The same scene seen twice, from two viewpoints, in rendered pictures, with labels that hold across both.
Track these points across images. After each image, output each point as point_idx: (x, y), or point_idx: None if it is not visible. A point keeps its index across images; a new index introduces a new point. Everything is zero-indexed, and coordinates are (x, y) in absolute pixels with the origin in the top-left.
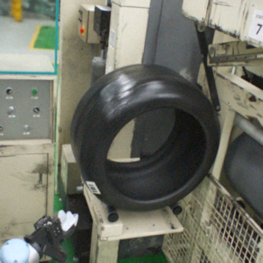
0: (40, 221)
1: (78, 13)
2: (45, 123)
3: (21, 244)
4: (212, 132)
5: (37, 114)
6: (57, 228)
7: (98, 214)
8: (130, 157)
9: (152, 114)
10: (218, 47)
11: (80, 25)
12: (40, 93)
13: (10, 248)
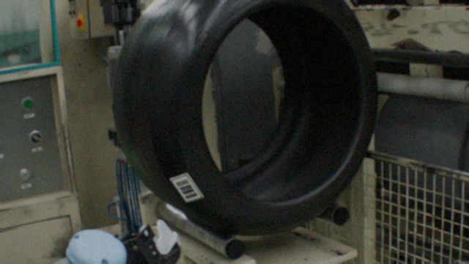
0: None
1: (67, 9)
2: (53, 160)
3: (103, 236)
4: (363, 48)
5: (39, 147)
6: (151, 247)
7: (204, 259)
8: None
9: (233, 111)
10: None
11: (75, 20)
12: (37, 105)
13: (86, 243)
